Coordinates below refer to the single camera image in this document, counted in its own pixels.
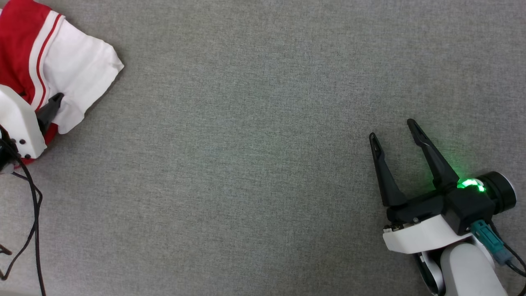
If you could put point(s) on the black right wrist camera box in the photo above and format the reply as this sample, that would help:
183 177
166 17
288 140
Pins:
468 211

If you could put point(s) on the red white basketball jersey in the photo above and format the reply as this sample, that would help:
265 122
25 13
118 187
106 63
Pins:
78 70

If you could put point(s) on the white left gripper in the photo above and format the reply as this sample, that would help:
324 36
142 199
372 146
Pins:
20 123

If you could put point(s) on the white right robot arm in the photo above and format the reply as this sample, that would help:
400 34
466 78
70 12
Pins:
468 271

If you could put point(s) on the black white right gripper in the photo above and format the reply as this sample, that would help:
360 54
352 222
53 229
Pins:
423 236

